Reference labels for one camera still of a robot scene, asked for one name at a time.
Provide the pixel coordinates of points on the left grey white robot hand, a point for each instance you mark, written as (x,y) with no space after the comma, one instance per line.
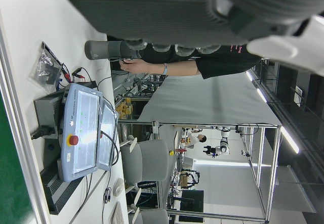
(152,11)

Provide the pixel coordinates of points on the bare person hand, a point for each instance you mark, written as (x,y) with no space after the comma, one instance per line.
(132,66)

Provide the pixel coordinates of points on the bare person forearm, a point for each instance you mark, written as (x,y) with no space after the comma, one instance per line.
(179,68)

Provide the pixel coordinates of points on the grey power supply box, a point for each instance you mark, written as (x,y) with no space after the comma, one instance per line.
(48,112)

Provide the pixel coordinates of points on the black ribbed electronics box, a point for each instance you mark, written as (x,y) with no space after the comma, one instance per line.
(58,191)

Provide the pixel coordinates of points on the light blue wristband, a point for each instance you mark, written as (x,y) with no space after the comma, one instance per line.
(164,68)

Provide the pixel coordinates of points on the stack of yellow boxes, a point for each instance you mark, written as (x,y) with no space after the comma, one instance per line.
(124,109)

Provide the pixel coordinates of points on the red alligator clip leads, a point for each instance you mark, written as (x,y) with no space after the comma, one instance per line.
(79,72)

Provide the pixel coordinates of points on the large blue grey teach pendant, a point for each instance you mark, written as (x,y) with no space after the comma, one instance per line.
(86,133)

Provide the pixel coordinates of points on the grey hanging sheet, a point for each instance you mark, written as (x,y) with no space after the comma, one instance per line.
(207,100)

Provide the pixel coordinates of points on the clear plastic parts bag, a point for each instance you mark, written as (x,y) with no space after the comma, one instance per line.
(44,67)

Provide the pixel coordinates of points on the person in black shirt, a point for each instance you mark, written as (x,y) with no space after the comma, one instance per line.
(227,62)

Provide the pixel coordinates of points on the grey office chair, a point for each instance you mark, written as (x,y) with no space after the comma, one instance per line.
(152,216)
(149,160)

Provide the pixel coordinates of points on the distant person in white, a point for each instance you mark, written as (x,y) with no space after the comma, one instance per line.
(195,140)

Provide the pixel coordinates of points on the distant white robot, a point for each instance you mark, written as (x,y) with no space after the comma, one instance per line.
(224,143)

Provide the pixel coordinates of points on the white computer mouse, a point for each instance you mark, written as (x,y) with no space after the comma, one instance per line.
(119,186)

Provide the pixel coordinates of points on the ceiling strip light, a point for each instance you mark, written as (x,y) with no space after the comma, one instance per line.
(289,140)
(262,95)

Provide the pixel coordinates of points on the black monitor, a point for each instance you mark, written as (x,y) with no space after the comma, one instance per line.
(193,201)

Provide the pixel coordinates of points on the white keyboard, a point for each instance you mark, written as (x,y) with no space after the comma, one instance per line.
(117,214)

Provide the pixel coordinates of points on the green conveyor belt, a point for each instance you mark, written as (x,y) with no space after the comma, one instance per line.
(12,158)

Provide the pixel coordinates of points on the aluminium cage frame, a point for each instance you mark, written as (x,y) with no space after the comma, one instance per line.
(260,173)

